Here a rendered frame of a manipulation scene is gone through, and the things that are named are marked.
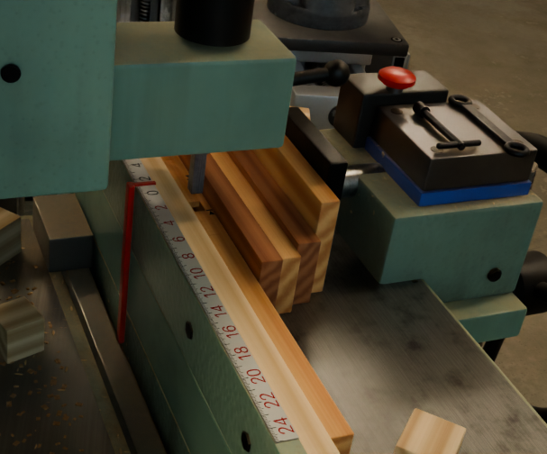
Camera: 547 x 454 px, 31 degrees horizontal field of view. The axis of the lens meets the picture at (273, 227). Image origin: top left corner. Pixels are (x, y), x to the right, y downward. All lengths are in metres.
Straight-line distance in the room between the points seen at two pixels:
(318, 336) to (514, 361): 1.56
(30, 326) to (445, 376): 0.32
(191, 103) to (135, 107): 0.04
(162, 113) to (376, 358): 0.22
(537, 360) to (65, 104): 1.78
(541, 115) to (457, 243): 2.66
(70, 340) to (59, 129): 0.27
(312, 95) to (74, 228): 0.55
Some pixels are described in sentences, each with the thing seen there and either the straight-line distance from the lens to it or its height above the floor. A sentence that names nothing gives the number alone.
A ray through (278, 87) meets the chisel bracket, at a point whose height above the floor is 1.05.
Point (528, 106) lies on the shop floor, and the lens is 3.46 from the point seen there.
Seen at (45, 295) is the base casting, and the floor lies 0.80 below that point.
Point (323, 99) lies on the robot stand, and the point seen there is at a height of 0.77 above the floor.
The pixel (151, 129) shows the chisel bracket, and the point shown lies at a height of 1.02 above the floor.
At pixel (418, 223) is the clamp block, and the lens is 0.73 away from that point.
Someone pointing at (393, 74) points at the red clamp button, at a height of 1.02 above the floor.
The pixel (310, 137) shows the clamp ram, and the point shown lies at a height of 0.99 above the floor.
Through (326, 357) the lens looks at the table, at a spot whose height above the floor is 0.90.
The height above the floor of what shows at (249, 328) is 0.95.
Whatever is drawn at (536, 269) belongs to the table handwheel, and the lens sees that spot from 0.94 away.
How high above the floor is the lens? 1.32
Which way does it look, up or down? 32 degrees down
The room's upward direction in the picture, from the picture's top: 9 degrees clockwise
